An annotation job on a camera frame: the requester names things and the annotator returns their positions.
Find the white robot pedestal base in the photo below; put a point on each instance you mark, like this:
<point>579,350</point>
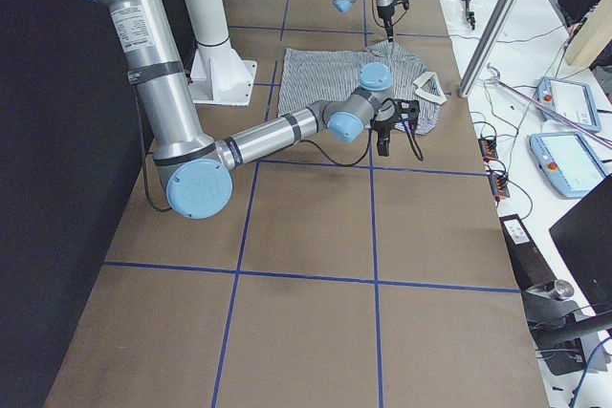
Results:
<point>218,74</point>

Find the beige wooden board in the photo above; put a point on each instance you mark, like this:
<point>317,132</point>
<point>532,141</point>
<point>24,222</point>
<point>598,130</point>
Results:
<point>592,37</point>

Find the black power strip box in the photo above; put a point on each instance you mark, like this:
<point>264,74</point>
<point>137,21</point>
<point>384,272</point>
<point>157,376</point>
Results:
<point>529,266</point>

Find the orange connector block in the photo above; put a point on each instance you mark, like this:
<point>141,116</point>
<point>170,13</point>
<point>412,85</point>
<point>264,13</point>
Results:
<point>488,149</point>
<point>499,186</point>

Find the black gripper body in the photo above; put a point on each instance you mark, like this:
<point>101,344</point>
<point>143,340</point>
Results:
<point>385,12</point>
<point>382,127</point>

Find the black monitor corner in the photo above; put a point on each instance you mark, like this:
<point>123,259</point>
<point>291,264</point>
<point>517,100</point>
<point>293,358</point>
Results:
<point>583,240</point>

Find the lower orange connector block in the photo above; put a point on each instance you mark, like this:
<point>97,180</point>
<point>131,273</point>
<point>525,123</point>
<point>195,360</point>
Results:
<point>499,186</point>

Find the lower blue teach pendant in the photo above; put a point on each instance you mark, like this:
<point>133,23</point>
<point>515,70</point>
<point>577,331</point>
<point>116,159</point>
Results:
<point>568,162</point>

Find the upper blue teach pendant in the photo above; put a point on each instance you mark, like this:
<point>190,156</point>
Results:
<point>570,99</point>

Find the aluminium frame post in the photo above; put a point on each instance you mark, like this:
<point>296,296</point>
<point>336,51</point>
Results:
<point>485,45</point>

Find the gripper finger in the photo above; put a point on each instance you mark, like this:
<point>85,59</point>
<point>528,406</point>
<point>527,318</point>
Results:
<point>414,146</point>
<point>389,33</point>

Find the blue white striped polo shirt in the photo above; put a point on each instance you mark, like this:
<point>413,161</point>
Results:
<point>316,75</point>

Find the blue teach pendant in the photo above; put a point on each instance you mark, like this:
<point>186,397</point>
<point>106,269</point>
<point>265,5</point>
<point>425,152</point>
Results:
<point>570,99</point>
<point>568,162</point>

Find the upper orange connector block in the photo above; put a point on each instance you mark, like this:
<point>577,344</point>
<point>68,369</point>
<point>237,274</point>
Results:
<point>488,149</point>

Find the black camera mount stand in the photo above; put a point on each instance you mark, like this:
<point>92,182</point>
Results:
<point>565,336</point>

